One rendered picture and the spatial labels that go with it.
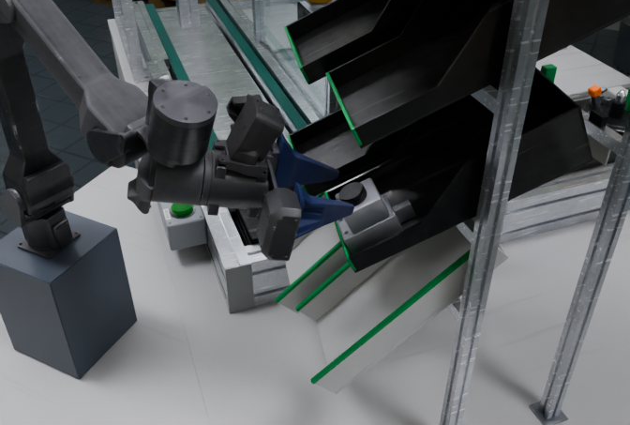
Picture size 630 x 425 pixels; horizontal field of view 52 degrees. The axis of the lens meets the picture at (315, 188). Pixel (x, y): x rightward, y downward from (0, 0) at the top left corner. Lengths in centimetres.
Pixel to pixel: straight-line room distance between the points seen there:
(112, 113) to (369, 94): 26
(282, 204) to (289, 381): 49
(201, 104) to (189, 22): 159
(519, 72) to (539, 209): 75
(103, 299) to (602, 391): 77
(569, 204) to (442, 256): 58
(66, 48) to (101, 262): 41
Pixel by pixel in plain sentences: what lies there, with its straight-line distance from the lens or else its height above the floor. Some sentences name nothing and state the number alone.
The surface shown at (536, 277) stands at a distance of 127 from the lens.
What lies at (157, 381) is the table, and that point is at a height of 86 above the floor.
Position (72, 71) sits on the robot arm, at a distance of 71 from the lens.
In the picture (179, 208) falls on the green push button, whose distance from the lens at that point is 120.
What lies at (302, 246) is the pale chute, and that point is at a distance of 102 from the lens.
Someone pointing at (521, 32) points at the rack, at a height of 147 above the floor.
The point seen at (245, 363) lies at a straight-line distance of 107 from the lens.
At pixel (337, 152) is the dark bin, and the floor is 121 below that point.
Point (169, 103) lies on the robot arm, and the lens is 59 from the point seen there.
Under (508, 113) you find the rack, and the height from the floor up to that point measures 139.
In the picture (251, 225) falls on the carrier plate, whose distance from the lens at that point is 115.
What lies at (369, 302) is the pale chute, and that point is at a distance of 88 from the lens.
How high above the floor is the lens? 167
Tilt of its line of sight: 35 degrees down
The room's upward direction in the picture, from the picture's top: straight up
